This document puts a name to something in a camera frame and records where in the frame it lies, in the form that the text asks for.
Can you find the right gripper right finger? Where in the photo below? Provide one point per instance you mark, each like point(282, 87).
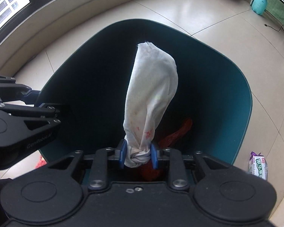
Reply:
point(177, 176)

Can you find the dark green trash bin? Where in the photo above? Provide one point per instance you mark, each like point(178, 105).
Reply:
point(91, 86)

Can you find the white knotted tissue bag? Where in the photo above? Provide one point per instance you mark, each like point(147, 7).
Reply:
point(153, 84)

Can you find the teal spray bottle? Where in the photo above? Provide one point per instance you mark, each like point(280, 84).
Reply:
point(258, 6)

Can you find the red wrapper inside bin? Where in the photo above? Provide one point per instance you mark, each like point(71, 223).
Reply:
point(147, 170)

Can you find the white purple biscuit package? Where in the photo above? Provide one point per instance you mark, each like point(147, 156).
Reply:
point(258, 166)

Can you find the pink fluffy mat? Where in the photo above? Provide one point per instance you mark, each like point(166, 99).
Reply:
point(40, 163)

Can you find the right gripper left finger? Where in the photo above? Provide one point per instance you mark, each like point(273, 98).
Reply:
point(98, 178)

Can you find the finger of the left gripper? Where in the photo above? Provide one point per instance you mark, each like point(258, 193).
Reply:
point(30, 97)

